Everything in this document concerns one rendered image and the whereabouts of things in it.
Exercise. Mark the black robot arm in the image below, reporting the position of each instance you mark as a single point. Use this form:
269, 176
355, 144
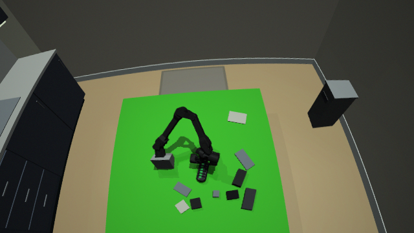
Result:
205, 150

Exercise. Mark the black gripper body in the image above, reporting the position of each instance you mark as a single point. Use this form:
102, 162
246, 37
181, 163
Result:
194, 159

